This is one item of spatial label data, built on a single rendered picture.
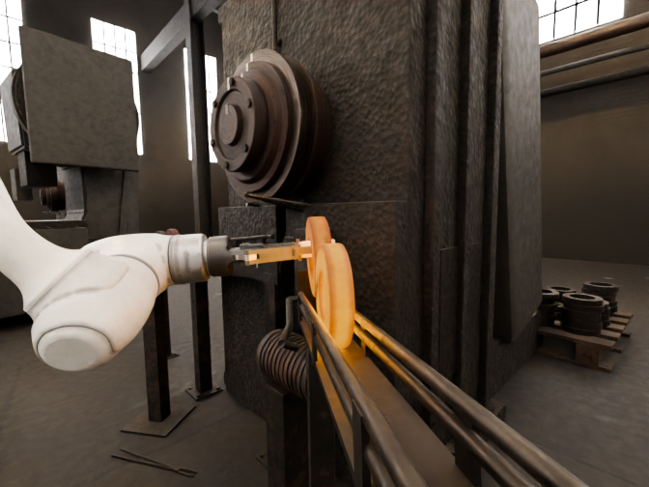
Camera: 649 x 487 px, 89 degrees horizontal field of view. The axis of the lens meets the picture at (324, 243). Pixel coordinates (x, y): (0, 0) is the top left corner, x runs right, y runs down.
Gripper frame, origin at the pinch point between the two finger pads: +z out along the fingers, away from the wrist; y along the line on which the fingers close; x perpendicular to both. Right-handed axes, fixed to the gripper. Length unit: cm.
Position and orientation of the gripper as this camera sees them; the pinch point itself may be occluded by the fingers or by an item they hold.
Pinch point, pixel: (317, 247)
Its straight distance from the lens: 64.7
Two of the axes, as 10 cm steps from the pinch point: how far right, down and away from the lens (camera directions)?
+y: 1.6, 0.9, -9.8
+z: 9.9, -0.8, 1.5
